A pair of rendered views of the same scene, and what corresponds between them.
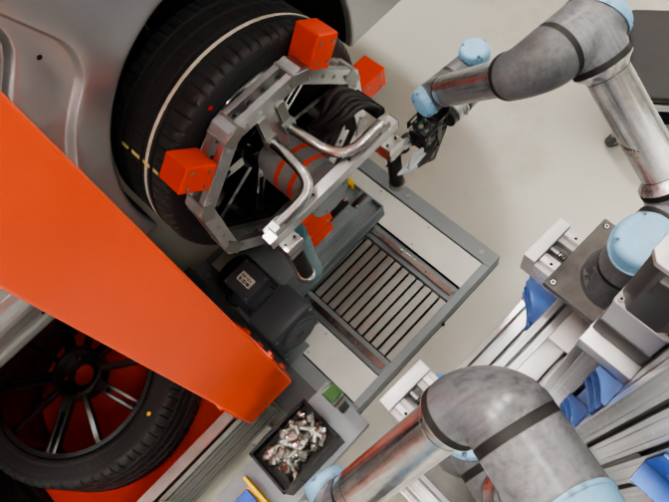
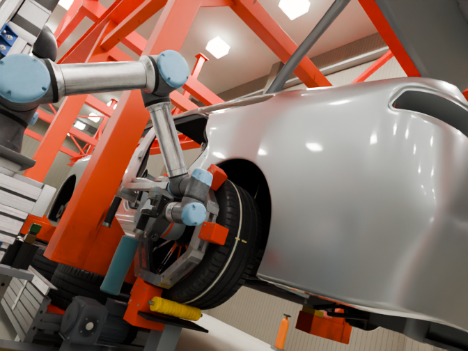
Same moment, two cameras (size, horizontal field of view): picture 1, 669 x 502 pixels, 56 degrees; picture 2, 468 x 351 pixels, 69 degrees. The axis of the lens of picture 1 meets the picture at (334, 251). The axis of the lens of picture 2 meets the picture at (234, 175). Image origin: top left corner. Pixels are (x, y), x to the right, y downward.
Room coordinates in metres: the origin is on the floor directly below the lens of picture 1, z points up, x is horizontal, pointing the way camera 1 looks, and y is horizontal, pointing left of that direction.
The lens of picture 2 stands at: (0.82, -1.62, 0.67)
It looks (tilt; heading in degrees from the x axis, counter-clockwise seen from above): 17 degrees up; 79
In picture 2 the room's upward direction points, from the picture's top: 19 degrees clockwise
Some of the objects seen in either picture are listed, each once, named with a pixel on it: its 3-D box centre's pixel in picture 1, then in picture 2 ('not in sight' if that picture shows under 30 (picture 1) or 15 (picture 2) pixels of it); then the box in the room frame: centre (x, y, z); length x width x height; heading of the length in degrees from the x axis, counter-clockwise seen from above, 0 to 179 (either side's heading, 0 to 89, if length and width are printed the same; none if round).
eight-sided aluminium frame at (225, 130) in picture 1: (284, 158); (172, 225); (0.93, 0.04, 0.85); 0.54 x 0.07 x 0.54; 117
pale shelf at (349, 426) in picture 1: (294, 460); (5, 264); (0.27, 0.31, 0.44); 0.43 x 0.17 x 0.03; 117
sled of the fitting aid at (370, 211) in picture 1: (304, 227); not in sight; (1.11, 0.08, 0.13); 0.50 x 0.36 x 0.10; 117
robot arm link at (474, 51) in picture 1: (469, 66); (196, 186); (0.93, -0.47, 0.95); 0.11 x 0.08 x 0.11; 111
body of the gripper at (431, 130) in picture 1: (431, 125); (166, 209); (0.86, -0.34, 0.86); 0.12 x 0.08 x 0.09; 117
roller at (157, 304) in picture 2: not in sight; (176, 309); (1.08, -0.02, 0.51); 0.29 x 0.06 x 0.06; 27
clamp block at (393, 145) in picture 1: (383, 140); (161, 195); (0.83, -0.20, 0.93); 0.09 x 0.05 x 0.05; 27
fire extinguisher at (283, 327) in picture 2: not in sight; (282, 332); (3.43, 3.78, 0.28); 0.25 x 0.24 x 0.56; 150
